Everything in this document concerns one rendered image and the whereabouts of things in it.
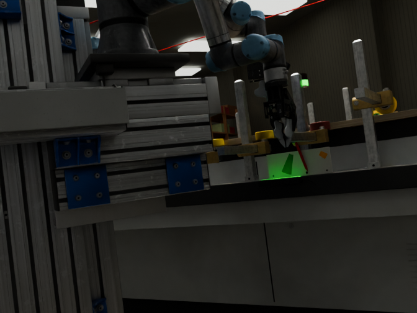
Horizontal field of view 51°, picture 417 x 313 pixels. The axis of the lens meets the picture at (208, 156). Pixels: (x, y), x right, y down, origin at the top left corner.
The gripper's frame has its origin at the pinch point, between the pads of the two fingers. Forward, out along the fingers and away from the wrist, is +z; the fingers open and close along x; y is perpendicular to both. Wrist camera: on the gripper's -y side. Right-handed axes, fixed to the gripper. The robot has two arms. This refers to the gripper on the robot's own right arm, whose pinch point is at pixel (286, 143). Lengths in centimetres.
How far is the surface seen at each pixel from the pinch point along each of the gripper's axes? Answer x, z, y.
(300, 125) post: -4.5, -7.9, -29.7
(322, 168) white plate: 2.5, 10.1, -29.2
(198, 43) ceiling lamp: -378, -251, -607
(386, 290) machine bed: 16, 63, -52
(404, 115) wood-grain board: 32, -7, -46
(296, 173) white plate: -8.3, 10.9, -29.2
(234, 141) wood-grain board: -42, -7, -46
